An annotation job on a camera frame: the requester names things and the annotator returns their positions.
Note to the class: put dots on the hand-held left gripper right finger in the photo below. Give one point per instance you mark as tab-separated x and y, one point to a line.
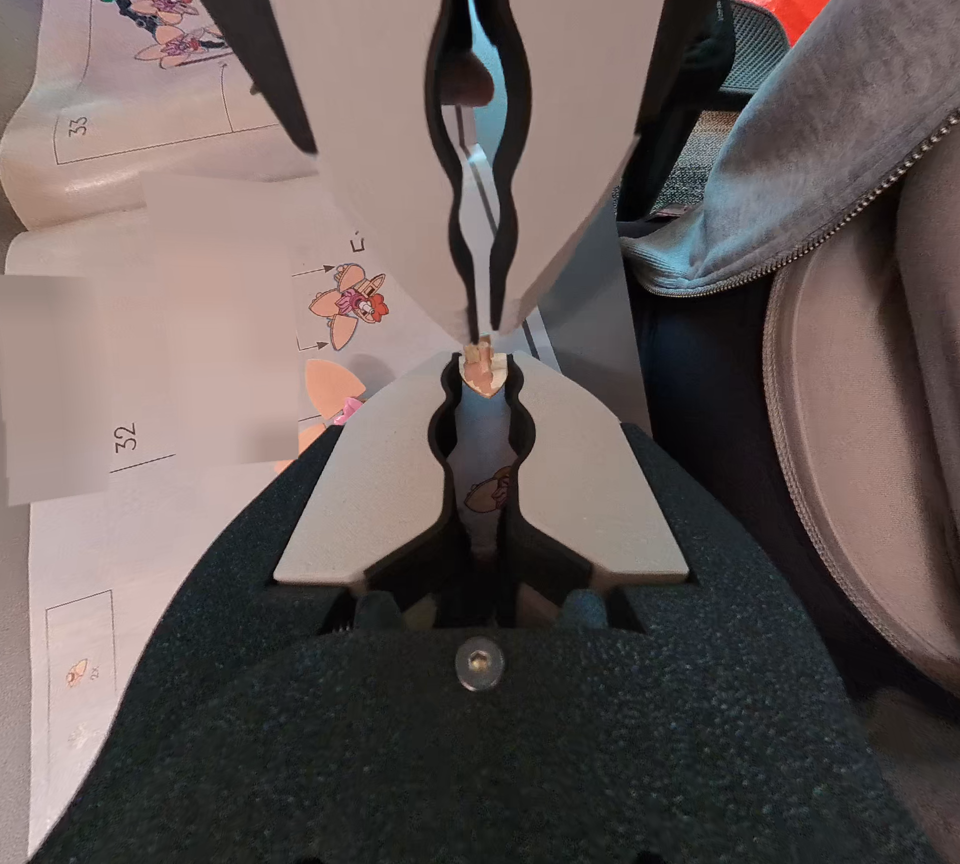
592	496

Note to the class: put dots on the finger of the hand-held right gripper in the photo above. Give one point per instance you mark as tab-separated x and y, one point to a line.
585	91
352	54

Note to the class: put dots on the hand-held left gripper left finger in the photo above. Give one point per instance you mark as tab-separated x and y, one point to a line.
367	496

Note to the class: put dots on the peach pink brick flower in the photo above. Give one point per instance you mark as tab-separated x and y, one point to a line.
330	388

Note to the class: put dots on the peach brick petal piece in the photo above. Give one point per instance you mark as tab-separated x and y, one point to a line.
484	378

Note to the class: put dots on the small tan brick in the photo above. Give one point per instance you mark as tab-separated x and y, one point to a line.
480	348

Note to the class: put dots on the white desk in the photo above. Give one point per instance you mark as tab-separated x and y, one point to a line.
600	324

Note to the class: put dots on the person's right hand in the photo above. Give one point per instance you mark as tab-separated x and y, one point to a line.
466	78

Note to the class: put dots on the black mesh office chair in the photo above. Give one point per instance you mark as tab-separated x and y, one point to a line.
757	39

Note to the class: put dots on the grey zippered pouch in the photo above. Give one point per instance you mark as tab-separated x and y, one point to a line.
810	129

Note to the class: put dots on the white instruction booklet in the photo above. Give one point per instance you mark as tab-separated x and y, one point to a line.
112	541

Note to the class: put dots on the beige round cushion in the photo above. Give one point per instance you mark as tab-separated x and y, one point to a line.
885	429

